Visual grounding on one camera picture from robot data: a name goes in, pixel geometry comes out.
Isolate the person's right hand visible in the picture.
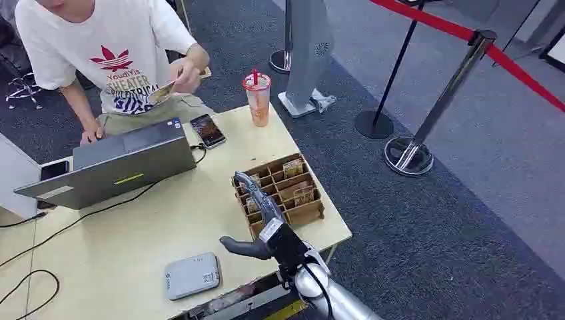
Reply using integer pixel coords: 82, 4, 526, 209
79, 119, 106, 147

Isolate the person's left hand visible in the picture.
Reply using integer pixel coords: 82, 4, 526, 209
169, 61, 202, 95

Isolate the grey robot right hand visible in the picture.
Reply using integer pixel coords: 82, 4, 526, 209
219, 171, 310, 271

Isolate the wooden compartment card box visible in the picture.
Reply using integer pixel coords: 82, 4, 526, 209
231, 153, 325, 241

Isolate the grey open laptop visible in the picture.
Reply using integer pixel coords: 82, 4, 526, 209
13, 117, 198, 211

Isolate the black phone with dark screen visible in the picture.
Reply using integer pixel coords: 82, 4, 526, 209
39, 159, 71, 182

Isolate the smartphone with lit screen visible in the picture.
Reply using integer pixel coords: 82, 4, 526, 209
189, 113, 227, 150

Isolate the orange drink cup red straw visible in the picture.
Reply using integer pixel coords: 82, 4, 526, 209
241, 68, 273, 128

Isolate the black office chair chrome base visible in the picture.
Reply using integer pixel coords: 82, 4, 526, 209
0, 17, 45, 111

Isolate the person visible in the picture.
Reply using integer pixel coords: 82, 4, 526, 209
13, 0, 217, 147

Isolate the white cabinet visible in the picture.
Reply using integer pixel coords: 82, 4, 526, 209
0, 132, 43, 219

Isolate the chrome stanchion behind kiosk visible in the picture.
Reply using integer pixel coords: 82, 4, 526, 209
269, 0, 294, 75

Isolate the flat grey square device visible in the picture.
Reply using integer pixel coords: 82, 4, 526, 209
164, 251, 222, 301

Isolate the crumpled clear plastic bag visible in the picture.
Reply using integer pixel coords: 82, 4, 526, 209
310, 88, 338, 114

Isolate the grey kiosk stand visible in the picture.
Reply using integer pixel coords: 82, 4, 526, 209
278, 0, 336, 119

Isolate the black stanchion with round base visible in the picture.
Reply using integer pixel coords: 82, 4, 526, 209
354, 0, 427, 141

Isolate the chrome stanchion with wide base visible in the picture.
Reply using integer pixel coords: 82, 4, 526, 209
382, 29, 498, 177

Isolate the red barrier belt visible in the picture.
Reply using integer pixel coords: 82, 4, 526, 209
370, 0, 565, 113

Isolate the thin black pole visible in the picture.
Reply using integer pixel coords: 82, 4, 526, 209
492, 0, 542, 67

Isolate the black framed sign stand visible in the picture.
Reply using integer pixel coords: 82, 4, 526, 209
538, 26, 565, 74

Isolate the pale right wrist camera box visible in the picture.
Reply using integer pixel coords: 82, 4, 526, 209
259, 217, 284, 244

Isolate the long black laptop cable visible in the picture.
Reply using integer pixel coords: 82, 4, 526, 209
0, 143, 207, 269

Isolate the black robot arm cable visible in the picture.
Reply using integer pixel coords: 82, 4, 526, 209
302, 263, 334, 319

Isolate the short black cable with plug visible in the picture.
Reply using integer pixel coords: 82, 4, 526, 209
0, 211, 48, 229

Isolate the looped black cable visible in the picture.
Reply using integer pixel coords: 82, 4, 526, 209
0, 269, 61, 320

